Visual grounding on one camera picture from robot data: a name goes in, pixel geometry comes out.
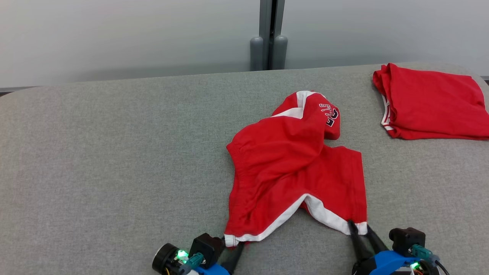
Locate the red shorts with white trim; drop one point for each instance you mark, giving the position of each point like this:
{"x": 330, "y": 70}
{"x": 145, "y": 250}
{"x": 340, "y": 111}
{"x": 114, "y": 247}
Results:
{"x": 286, "y": 172}

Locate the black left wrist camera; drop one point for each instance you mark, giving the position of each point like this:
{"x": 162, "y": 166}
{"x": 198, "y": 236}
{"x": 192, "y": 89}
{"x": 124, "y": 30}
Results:
{"x": 206, "y": 246}

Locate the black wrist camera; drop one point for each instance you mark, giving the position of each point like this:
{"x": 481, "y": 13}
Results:
{"x": 407, "y": 238}
{"x": 206, "y": 246}

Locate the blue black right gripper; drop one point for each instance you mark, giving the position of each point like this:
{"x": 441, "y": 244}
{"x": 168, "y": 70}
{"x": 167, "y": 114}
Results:
{"x": 382, "y": 263}

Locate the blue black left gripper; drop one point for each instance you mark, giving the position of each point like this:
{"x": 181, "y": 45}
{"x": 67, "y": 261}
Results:
{"x": 212, "y": 270}

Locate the grey wall post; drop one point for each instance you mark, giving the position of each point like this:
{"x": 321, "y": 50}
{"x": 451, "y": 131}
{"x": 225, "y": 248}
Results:
{"x": 269, "y": 34}

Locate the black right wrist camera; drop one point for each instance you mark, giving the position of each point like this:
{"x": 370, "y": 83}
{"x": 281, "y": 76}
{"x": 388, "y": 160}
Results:
{"x": 407, "y": 238}

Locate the red t-shirt with white sleeves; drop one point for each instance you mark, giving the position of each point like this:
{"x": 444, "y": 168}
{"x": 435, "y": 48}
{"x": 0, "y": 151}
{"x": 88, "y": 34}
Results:
{"x": 431, "y": 103}

